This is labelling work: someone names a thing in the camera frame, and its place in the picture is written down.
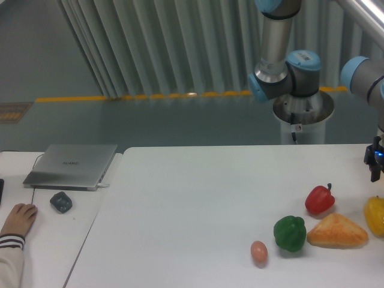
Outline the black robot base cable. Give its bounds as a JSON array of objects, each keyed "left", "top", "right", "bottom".
[{"left": 289, "top": 112, "right": 299, "bottom": 145}]

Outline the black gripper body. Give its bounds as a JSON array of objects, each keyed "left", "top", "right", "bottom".
[{"left": 364, "top": 135, "right": 383, "bottom": 171}]

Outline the green bell pepper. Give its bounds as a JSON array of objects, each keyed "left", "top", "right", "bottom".
[{"left": 273, "top": 215, "right": 307, "bottom": 253}]

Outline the person's hand on mouse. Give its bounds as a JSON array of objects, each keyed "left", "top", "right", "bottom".
[{"left": 1, "top": 203, "right": 38, "bottom": 237}]

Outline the dark grey small case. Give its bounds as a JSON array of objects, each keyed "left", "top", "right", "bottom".
[{"left": 50, "top": 191, "right": 73, "bottom": 214}]

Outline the white striped sleeve forearm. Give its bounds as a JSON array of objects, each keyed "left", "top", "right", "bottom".
[{"left": 1, "top": 234, "right": 25, "bottom": 287}]

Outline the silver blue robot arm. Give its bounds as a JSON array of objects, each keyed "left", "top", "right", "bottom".
[{"left": 248, "top": 1, "right": 383, "bottom": 182}]

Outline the triangular orange bread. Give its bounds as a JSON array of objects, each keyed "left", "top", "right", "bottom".
[{"left": 307, "top": 213, "right": 368, "bottom": 248}]

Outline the white laptop plug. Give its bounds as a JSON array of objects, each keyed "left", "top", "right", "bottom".
[{"left": 97, "top": 183, "right": 110, "bottom": 188}]

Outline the silver closed laptop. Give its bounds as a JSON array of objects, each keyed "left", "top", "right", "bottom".
[{"left": 23, "top": 144, "right": 117, "bottom": 191}]

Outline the black keyboard edge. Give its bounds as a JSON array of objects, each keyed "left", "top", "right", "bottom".
[{"left": 0, "top": 179, "right": 5, "bottom": 205}]

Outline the yellow bell pepper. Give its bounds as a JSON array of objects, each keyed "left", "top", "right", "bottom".
[{"left": 364, "top": 196, "right": 383, "bottom": 237}]

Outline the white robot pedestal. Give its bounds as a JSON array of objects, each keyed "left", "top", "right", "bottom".
[{"left": 272, "top": 91, "right": 335, "bottom": 145}]

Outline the red bell pepper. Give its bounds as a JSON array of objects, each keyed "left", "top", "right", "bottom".
[{"left": 305, "top": 183, "right": 335, "bottom": 215}]

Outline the brown egg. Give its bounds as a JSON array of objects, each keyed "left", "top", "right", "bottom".
[{"left": 250, "top": 241, "right": 268, "bottom": 263}]

